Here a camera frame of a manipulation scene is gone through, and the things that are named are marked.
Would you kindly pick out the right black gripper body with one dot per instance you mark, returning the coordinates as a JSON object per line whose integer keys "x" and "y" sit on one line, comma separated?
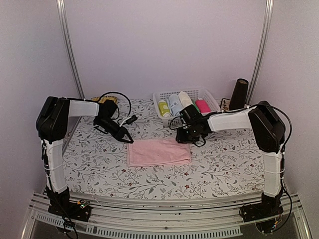
{"x": 190, "y": 136}

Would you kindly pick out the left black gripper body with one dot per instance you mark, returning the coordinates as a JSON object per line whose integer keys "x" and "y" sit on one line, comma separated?
{"x": 105, "y": 124}

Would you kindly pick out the white plastic basket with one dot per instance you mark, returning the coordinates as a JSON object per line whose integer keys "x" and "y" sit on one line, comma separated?
{"x": 194, "y": 94}

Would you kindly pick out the pink towel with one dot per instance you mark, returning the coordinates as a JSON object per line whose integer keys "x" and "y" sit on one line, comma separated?
{"x": 157, "y": 152}

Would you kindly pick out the cream white towel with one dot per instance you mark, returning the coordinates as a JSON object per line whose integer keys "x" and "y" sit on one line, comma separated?
{"x": 185, "y": 99}

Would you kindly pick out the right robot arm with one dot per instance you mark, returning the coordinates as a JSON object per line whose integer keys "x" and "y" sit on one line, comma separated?
{"x": 269, "y": 133}

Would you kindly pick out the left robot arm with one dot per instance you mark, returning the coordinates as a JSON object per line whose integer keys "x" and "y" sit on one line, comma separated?
{"x": 52, "y": 126}

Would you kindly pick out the yellow woven mat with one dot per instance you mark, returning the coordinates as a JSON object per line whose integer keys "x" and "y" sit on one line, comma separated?
{"x": 104, "y": 98}

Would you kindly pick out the magenta rolled towel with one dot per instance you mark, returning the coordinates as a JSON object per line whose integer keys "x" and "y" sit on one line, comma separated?
{"x": 203, "y": 106}

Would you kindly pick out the green rolled towel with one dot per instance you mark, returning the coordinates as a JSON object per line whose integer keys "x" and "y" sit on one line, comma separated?
{"x": 194, "y": 103}

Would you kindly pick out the light blue rolled towel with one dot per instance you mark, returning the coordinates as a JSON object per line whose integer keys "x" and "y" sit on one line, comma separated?
{"x": 175, "y": 105}

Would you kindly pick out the yellow dotted rolled towel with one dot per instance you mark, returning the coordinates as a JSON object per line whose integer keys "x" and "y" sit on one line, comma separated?
{"x": 164, "y": 109}

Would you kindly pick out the floral coaster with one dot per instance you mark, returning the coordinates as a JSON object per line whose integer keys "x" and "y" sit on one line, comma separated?
{"x": 224, "y": 104}

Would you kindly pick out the dark brown tall cup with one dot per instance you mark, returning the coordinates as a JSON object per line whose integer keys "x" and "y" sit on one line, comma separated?
{"x": 239, "y": 95}

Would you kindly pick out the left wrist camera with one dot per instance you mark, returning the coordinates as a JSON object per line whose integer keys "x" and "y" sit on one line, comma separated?
{"x": 128, "y": 120}

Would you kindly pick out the aluminium front rail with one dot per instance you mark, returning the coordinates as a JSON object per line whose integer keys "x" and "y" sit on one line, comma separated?
{"x": 212, "y": 218}

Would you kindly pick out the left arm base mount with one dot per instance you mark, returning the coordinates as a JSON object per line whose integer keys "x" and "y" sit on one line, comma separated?
{"x": 70, "y": 210}

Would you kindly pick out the right aluminium frame post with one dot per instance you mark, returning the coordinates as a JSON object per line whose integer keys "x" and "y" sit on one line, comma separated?
{"x": 263, "y": 41}

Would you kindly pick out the aluminium frame post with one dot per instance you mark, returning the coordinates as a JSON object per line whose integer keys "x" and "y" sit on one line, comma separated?
{"x": 69, "y": 49}
{"x": 263, "y": 41}

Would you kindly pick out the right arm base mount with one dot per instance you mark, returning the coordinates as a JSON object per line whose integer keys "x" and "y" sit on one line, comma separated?
{"x": 261, "y": 210}

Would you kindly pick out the left aluminium frame post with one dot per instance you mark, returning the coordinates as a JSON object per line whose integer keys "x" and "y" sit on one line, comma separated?
{"x": 69, "y": 49}

